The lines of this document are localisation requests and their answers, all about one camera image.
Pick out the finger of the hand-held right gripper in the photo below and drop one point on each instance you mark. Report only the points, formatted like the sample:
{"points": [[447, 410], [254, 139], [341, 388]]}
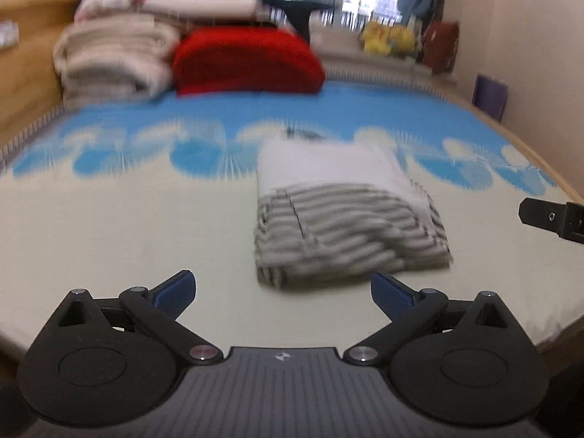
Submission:
{"points": [[543, 216]]}

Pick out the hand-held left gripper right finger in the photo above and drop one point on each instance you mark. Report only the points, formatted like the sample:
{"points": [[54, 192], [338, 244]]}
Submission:
{"points": [[390, 294]]}

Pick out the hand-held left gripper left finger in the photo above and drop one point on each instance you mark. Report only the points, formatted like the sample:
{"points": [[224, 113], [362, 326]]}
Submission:
{"points": [[175, 293]]}

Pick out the black white striped shirt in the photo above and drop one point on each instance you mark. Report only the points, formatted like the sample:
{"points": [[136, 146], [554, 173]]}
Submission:
{"points": [[337, 210]]}

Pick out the blue white printed bed sheet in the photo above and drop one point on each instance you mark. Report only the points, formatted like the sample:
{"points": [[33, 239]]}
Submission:
{"points": [[137, 182]]}

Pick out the purple box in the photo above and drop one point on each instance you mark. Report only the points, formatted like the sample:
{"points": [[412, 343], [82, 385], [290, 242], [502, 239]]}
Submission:
{"points": [[490, 96]]}

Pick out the red bag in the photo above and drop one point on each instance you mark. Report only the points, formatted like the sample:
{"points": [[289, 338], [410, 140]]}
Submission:
{"points": [[440, 45]]}

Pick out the yellow plush toy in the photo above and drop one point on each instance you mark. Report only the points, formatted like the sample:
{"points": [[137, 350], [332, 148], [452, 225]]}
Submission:
{"points": [[388, 39]]}

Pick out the beige folded blanket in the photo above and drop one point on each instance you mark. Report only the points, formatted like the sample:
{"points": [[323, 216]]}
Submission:
{"points": [[109, 61]]}

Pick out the red folded blanket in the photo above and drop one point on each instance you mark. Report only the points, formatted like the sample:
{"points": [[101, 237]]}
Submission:
{"points": [[246, 61]]}

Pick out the white folded quilt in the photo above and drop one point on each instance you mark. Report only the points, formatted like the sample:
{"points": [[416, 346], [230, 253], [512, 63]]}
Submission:
{"points": [[200, 4]]}

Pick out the wooden bed frame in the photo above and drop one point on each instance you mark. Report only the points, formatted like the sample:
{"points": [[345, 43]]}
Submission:
{"points": [[27, 64]]}

